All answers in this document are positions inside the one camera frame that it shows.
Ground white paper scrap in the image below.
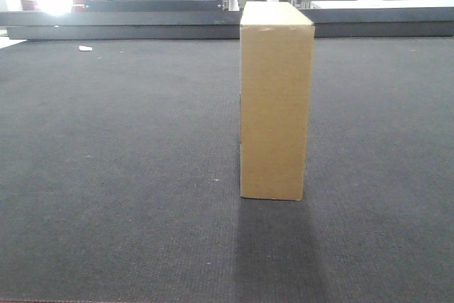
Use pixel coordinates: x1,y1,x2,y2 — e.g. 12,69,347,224
79,45,93,52

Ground black conveyor end frame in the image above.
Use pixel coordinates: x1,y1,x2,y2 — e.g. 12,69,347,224
1,7,453,40

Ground white work table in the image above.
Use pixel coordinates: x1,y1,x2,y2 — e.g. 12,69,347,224
290,0,453,9

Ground brown cardboard box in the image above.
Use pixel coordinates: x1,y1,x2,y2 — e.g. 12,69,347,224
240,1,315,201

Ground black conveyor belt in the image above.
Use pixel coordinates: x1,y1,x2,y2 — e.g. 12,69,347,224
1,38,453,302

